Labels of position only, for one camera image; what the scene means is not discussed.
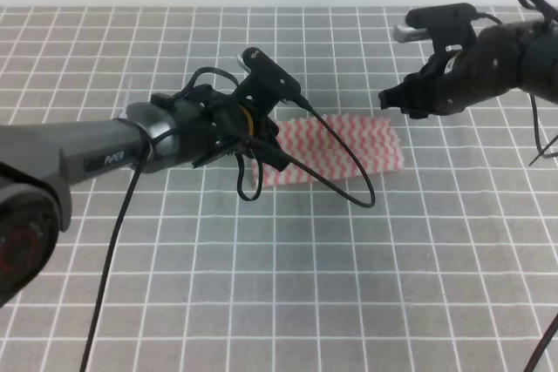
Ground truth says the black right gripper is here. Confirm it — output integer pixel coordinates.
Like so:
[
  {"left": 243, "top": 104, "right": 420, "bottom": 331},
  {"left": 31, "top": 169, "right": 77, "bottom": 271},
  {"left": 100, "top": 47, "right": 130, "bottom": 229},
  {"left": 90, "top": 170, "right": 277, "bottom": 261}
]
[{"left": 378, "top": 51, "right": 510, "bottom": 119}]

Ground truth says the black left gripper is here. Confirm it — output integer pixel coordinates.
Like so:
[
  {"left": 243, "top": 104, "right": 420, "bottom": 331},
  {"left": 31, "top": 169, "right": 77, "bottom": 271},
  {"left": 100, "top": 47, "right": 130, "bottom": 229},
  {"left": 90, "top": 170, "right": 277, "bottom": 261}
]
[{"left": 165, "top": 84, "right": 289, "bottom": 172}]

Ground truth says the pink white wavy striped towel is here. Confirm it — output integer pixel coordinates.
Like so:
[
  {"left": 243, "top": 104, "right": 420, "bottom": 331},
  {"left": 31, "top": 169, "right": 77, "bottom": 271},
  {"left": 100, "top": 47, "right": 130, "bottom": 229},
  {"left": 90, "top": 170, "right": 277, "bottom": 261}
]
[{"left": 276, "top": 114, "right": 405, "bottom": 181}]

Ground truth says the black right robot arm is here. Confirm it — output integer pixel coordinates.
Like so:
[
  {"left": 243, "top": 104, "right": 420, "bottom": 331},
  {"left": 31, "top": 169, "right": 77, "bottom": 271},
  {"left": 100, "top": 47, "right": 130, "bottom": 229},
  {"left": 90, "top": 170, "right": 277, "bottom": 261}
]
[{"left": 378, "top": 0, "right": 557, "bottom": 119}]

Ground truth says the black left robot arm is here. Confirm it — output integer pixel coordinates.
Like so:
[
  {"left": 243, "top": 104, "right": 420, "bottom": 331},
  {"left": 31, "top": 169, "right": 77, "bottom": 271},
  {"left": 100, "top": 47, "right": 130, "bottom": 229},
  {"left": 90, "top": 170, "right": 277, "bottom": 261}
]
[{"left": 1, "top": 84, "right": 278, "bottom": 302}]

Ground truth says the grey grid tablecloth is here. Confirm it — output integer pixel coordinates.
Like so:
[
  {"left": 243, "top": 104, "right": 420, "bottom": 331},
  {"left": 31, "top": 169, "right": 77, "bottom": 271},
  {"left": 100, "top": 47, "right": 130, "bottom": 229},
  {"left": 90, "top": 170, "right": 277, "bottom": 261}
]
[{"left": 1, "top": 7, "right": 557, "bottom": 371}]

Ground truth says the left wrist camera black silver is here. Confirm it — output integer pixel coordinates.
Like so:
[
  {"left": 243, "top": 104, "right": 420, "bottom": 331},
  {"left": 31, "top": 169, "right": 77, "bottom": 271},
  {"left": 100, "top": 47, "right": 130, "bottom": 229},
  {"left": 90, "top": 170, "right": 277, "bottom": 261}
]
[{"left": 233, "top": 47, "right": 310, "bottom": 116}]

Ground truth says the wrist camera black silver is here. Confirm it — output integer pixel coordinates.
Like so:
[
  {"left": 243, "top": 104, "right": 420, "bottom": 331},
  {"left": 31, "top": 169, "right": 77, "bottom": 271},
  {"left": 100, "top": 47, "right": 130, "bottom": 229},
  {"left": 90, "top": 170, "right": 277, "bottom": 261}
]
[
  {"left": 391, "top": 3, "right": 480, "bottom": 53},
  {"left": 233, "top": 47, "right": 310, "bottom": 116}
]

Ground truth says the right wrist camera black silver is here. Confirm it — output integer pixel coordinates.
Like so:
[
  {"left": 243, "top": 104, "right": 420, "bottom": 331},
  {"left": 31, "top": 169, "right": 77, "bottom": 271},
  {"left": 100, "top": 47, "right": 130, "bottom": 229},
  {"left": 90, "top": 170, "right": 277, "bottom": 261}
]
[{"left": 391, "top": 3, "right": 480, "bottom": 53}]

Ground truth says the black left camera cable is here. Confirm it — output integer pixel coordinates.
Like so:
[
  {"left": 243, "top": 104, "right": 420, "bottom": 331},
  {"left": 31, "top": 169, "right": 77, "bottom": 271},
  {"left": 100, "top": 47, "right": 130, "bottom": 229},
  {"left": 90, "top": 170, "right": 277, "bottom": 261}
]
[{"left": 78, "top": 66, "right": 377, "bottom": 372}]

